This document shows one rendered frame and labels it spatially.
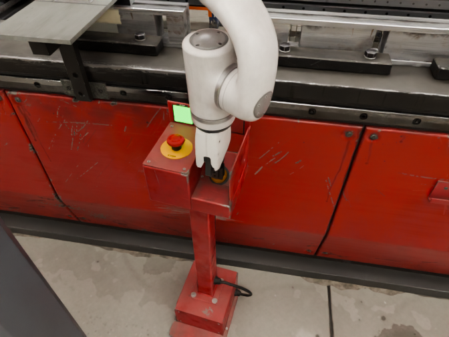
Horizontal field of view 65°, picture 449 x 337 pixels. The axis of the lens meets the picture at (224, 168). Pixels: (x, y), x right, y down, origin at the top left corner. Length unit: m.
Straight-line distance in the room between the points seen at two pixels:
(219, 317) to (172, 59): 0.83
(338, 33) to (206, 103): 0.45
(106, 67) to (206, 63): 0.44
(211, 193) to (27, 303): 0.42
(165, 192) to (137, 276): 0.75
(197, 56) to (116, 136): 0.58
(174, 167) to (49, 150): 0.59
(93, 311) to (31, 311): 0.70
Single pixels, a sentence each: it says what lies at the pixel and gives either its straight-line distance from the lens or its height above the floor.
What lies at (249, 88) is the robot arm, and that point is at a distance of 0.53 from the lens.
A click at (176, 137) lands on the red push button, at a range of 0.79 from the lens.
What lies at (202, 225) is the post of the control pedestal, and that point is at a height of 0.53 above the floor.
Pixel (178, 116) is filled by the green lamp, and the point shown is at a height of 0.81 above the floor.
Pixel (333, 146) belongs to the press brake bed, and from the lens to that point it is 0.97.
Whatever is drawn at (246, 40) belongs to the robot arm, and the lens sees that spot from 0.51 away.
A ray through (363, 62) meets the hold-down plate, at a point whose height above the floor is 0.90.
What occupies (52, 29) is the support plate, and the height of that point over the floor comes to 1.00.
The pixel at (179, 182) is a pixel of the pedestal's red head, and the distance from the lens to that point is 0.77.
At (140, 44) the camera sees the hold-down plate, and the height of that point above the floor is 0.90.
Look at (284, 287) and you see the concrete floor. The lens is 1.49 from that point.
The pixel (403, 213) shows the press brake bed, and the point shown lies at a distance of 1.19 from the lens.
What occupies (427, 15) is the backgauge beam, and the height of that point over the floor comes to 0.90.
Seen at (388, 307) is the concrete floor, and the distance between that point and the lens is 1.56.
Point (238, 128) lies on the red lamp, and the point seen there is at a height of 0.80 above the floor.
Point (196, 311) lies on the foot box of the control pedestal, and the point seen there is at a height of 0.12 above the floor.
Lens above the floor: 1.31
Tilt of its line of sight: 45 degrees down
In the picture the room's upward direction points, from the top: straight up
